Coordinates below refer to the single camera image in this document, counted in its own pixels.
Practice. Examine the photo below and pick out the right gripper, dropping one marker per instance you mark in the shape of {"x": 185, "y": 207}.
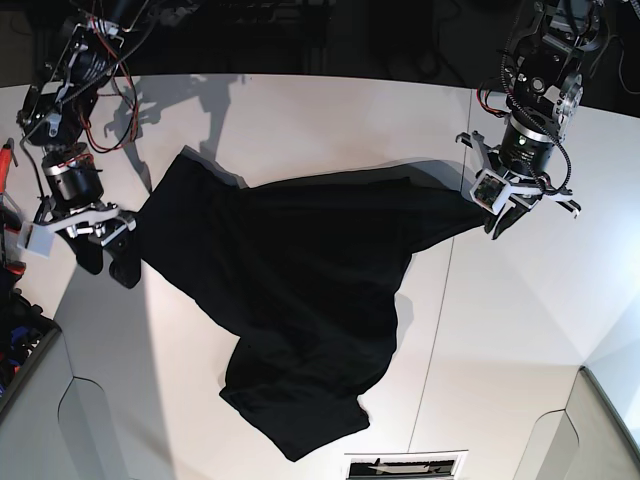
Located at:
{"x": 75, "y": 208}

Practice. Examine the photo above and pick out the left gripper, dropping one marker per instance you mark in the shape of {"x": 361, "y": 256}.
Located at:
{"x": 521, "y": 158}

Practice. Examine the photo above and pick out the black t-shirt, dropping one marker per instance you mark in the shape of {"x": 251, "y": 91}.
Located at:
{"x": 304, "y": 272}

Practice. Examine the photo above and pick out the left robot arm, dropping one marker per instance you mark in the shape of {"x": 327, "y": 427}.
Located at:
{"x": 540, "y": 74}

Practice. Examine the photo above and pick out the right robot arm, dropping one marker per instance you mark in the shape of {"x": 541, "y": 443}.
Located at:
{"x": 55, "y": 117}

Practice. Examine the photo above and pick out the grey bin left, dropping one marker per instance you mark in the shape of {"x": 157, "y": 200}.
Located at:
{"x": 55, "y": 425}

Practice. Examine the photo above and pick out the grey bin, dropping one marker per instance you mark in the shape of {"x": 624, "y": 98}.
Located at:
{"x": 55, "y": 425}
{"x": 587, "y": 439}

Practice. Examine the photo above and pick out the grey bin right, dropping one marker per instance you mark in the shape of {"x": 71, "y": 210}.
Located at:
{"x": 587, "y": 439}

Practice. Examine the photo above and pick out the printed paper sheet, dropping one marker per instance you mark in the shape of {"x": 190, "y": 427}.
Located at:
{"x": 421, "y": 465}

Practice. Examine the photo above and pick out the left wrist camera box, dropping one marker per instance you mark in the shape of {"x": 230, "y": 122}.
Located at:
{"x": 490, "y": 191}

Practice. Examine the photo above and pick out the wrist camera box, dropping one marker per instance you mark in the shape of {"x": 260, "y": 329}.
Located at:
{"x": 490, "y": 191}
{"x": 35, "y": 238}

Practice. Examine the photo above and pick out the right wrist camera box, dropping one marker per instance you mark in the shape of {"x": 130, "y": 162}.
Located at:
{"x": 35, "y": 238}

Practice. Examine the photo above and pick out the orange handled tool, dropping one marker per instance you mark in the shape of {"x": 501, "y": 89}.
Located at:
{"x": 7, "y": 157}

